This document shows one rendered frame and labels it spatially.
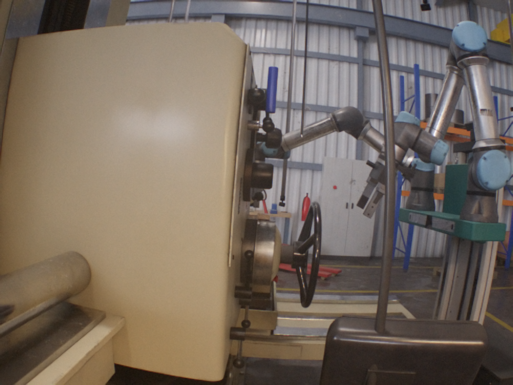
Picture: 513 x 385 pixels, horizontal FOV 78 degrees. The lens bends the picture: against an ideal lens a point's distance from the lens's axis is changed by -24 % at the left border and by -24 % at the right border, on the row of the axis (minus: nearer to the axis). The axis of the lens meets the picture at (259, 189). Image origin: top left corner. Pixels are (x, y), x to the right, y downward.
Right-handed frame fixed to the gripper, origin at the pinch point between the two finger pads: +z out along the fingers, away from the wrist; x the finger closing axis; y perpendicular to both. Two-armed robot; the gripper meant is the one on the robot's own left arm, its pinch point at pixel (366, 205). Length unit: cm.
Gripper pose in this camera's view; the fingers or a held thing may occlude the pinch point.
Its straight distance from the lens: 120.3
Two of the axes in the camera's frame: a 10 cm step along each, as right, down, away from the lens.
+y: -8.8, -4.7, 0.1
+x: -0.9, 1.5, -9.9
